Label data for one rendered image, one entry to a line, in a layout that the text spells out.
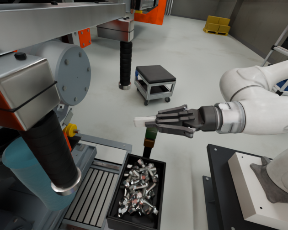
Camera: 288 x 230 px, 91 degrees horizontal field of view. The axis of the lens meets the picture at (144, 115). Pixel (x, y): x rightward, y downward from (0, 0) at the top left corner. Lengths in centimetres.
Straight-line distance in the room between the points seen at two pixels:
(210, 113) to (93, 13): 34
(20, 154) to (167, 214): 88
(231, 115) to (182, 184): 83
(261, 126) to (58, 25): 45
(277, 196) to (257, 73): 56
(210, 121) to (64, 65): 36
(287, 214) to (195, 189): 49
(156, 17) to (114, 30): 353
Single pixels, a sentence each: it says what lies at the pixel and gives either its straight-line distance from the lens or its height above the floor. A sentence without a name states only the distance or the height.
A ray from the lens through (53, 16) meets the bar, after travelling 22.
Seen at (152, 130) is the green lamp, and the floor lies 66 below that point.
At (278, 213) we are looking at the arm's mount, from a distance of 89.
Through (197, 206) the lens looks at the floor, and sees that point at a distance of 115.
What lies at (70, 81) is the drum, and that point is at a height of 85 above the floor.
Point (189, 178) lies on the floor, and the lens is 121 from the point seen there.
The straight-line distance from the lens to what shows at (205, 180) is 123.
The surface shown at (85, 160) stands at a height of 15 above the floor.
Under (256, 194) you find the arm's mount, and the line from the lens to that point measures 87.
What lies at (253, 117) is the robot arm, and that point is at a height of 80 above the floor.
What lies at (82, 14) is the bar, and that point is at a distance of 27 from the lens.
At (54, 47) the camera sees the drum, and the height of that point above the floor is 91.
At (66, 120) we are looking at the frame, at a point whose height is 61.
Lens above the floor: 100
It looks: 40 degrees down
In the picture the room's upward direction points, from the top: 9 degrees clockwise
